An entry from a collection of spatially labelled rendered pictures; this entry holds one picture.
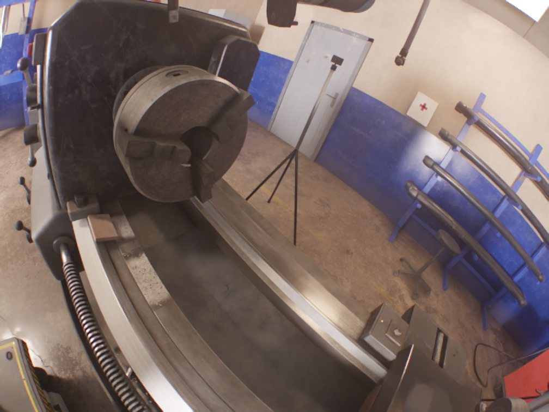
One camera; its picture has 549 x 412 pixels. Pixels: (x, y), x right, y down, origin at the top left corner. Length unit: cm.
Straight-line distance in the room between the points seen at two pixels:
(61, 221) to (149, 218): 30
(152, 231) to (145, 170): 39
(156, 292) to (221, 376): 21
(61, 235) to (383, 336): 90
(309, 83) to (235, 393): 370
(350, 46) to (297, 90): 114
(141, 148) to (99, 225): 29
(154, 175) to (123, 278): 24
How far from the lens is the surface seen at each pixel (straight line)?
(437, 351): 76
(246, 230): 63
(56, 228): 73
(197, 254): 68
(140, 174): 38
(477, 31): 365
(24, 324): 161
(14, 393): 120
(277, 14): 40
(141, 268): 52
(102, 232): 57
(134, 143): 33
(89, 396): 136
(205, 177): 40
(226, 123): 38
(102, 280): 51
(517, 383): 324
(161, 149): 34
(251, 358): 58
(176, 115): 36
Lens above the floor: 127
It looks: 35 degrees down
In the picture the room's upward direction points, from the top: 25 degrees clockwise
